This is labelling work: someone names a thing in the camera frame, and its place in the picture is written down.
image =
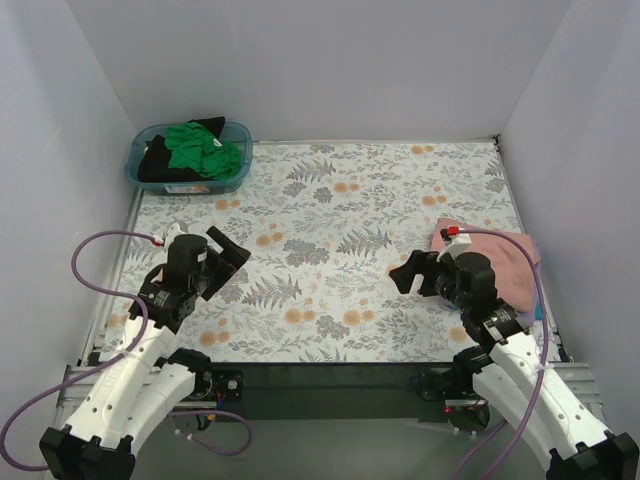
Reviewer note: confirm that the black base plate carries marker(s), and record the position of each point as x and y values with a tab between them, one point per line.
430	392

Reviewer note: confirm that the folded pink t shirt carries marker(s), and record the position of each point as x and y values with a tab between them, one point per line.
526	241

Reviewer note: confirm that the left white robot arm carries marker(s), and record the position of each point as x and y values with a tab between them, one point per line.
147	378

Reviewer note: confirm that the folded lilac t shirt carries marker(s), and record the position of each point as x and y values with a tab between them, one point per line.
525	316

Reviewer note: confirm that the folded teal t shirt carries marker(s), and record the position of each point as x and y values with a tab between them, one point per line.
538	311

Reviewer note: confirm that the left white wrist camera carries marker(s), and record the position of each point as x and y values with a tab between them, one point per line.
166	238

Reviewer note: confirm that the aluminium frame rail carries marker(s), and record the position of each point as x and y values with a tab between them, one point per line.
576	376

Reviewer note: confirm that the black t shirt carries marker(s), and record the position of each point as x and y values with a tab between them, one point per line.
154	166

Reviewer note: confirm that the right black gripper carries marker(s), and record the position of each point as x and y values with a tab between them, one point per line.
428	277

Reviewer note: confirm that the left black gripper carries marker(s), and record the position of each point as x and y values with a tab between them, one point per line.
220	267

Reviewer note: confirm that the teal plastic bin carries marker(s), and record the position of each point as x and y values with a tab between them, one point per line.
233	132

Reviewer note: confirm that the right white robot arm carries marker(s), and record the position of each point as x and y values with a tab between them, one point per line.
508	371

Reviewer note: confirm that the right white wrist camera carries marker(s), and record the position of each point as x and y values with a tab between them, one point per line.
456	241

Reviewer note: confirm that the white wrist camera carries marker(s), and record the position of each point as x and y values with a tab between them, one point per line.
456	241
166	238

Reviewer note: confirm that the green t shirt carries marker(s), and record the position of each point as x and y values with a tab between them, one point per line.
193	147

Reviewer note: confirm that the floral table mat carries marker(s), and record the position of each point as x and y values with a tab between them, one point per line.
325	224

